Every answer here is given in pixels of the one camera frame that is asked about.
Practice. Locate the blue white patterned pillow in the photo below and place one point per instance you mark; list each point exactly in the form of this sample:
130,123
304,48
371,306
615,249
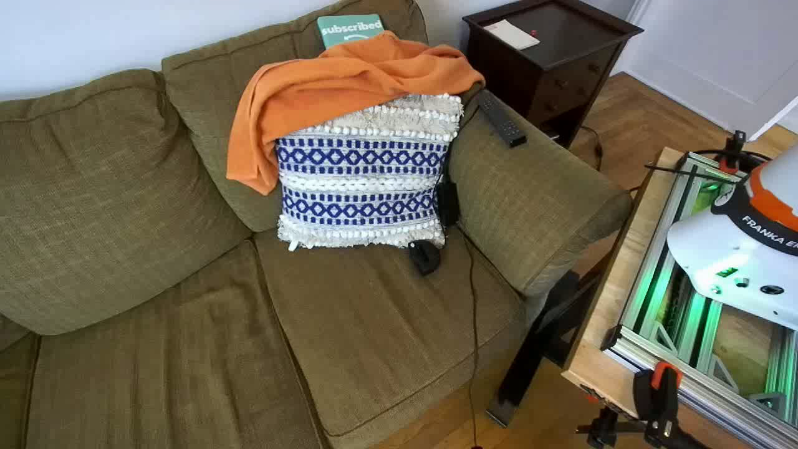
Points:
365,184

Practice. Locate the black remote control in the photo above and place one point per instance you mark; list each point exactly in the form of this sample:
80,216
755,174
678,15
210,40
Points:
502,118

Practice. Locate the olive sofa seat cushion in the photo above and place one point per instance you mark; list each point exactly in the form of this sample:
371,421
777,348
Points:
166,376
375,332

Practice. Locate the white paper sheet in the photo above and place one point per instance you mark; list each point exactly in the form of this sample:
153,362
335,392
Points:
512,34

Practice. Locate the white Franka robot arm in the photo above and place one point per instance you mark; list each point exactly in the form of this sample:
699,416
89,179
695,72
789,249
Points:
739,259

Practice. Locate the dark wooden side table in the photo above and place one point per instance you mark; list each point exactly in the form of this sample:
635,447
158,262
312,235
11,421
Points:
575,79

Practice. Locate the olive green sofa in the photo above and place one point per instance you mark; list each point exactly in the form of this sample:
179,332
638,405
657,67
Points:
532,200

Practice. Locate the teal book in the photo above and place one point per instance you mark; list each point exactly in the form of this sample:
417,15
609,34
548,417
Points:
351,28

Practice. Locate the orange towel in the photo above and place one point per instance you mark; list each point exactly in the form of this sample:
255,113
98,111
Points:
334,83

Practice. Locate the olive sofa back cushion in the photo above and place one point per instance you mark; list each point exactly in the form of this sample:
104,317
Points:
100,200
209,92

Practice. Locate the orange black clamp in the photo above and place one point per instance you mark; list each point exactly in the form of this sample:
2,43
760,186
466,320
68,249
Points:
735,150
649,401

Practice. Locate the black stand leg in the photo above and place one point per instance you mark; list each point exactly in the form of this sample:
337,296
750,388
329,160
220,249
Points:
532,350

